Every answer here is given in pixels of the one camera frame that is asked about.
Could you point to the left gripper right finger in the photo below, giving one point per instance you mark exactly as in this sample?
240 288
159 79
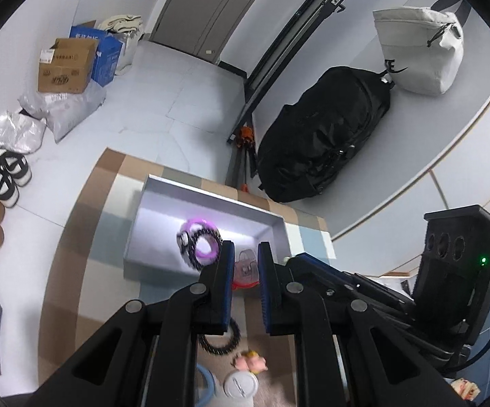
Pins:
290 308

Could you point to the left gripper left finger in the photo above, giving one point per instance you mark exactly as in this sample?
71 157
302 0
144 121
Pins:
201 308

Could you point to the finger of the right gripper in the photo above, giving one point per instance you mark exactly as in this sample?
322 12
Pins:
305 264
392 305

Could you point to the red charm trinket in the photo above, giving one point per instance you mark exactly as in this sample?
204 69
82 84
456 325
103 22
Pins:
246 263

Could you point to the pink pig toy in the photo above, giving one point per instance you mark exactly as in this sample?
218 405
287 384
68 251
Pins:
250 361

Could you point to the white round badge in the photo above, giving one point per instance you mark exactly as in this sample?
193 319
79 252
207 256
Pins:
241 385

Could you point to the red rimmed pin badge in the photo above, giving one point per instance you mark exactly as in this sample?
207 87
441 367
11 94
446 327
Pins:
245 282

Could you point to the silver phone box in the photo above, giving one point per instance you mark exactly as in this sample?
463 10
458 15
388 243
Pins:
179 229

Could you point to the checkered tablecloth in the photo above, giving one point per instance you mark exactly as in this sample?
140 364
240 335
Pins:
119 243

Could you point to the black backpack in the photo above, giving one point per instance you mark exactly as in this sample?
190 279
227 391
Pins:
310 141

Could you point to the black metal stand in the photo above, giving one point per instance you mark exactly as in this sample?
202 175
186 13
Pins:
296 32

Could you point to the white canvas bag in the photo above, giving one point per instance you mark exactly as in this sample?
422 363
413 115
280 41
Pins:
423 47

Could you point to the grey plastic mailer bag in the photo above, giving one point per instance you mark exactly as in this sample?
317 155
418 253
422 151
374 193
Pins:
62 112

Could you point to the silver plastic bag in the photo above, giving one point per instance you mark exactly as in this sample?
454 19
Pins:
20 133

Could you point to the blue cardboard box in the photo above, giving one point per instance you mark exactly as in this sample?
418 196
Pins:
107 53

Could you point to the brown cardboard box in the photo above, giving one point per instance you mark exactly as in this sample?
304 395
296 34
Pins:
67 66

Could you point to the beige cloth bag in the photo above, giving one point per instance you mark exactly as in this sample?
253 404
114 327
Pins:
128 30

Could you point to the grey door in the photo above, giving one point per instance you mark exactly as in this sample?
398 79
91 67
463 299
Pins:
200 28

